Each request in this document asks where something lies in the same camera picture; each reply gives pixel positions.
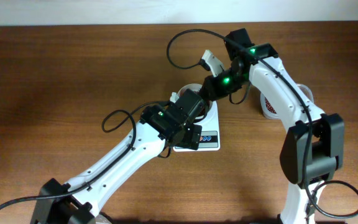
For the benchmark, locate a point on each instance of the white round bowl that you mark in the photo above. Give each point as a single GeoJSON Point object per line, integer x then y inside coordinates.
{"type": "Point", "coordinates": [194, 87]}

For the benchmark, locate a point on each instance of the clear plastic food container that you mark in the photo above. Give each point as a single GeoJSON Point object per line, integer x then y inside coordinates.
{"type": "Point", "coordinates": [306, 91]}

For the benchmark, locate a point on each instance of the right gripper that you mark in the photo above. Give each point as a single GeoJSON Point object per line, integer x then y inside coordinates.
{"type": "Point", "coordinates": [212, 90]}

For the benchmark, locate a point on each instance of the white digital kitchen scale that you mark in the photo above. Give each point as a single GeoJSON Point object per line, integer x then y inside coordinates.
{"type": "Point", "coordinates": [210, 136]}

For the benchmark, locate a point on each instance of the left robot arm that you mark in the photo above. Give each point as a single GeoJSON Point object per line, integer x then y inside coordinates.
{"type": "Point", "coordinates": [81, 198]}

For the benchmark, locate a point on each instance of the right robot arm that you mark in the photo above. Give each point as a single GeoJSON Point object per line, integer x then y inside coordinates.
{"type": "Point", "coordinates": [313, 147]}

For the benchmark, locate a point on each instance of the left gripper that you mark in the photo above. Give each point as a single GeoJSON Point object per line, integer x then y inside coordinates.
{"type": "Point", "coordinates": [193, 137]}

